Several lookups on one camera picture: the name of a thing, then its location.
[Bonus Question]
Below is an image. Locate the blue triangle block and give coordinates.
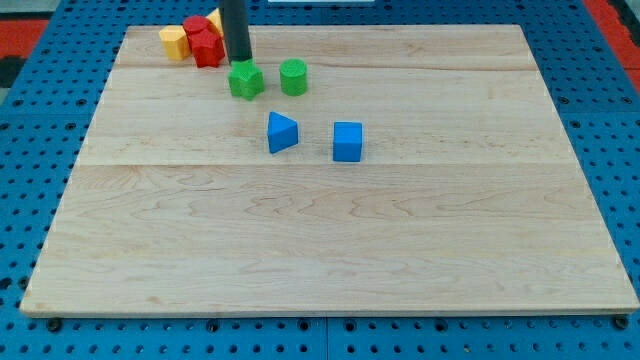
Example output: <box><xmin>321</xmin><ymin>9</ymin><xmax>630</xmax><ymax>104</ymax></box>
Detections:
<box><xmin>267</xmin><ymin>112</ymin><xmax>299</xmax><ymax>154</ymax></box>

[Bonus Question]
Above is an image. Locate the yellow hexagon block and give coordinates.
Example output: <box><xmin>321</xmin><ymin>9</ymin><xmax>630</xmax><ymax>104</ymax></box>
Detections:
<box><xmin>158</xmin><ymin>25</ymin><xmax>191</xmax><ymax>61</ymax></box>

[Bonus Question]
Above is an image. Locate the blue cube block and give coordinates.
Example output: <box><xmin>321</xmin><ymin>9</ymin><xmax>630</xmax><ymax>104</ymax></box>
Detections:
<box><xmin>333</xmin><ymin>122</ymin><xmax>363</xmax><ymax>162</ymax></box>

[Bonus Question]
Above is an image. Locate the green cylinder block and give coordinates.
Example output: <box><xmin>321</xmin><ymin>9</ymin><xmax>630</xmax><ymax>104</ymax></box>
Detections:
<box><xmin>279</xmin><ymin>58</ymin><xmax>307</xmax><ymax>96</ymax></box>

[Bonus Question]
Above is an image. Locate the green star block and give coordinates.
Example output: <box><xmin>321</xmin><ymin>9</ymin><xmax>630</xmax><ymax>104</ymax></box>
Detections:
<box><xmin>228</xmin><ymin>59</ymin><xmax>265</xmax><ymax>101</ymax></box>

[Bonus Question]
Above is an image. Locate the light wooden board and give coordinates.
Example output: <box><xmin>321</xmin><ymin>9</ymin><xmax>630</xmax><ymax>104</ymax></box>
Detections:
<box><xmin>20</xmin><ymin>25</ymin><xmax>639</xmax><ymax>318</ymax></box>

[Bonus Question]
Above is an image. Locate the red star block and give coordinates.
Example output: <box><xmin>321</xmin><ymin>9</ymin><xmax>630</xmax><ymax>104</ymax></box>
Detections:
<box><xmin>188</xmin><ymin>30</ymin><xmax>226</xmax><ymax>68</ymax></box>

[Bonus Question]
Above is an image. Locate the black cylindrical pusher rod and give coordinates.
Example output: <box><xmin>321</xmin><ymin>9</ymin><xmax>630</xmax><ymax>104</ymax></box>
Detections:
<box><xmin>219</xmin><ymin>0</ymin><xmax>252</xmax><ymax>63</ymax></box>

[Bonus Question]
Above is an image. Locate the yellow block behind rod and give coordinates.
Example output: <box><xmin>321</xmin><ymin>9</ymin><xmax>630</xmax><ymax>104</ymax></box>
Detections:
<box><xmin>206</xmin><ymin>8</ymin><xmax>224</xmax><ymax>37</ymax></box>

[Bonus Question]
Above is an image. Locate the red cylinder block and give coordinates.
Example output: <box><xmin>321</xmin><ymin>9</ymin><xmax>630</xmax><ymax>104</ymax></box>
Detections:
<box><xmin>182</xmin><ymin>15</ymin><xmax>211</xmax><ymax>35</ymax></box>

